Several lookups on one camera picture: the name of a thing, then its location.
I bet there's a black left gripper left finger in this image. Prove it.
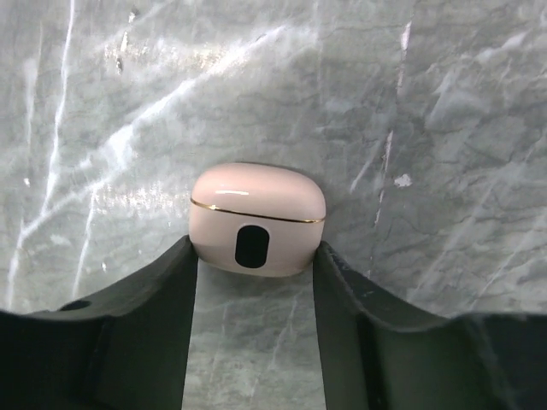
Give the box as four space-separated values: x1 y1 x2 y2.
1 237 197 409

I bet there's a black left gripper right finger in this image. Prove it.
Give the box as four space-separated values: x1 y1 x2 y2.
313 243 546 410

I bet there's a pink earbuds charging case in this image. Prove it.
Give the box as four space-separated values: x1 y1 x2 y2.
189 162 326 278

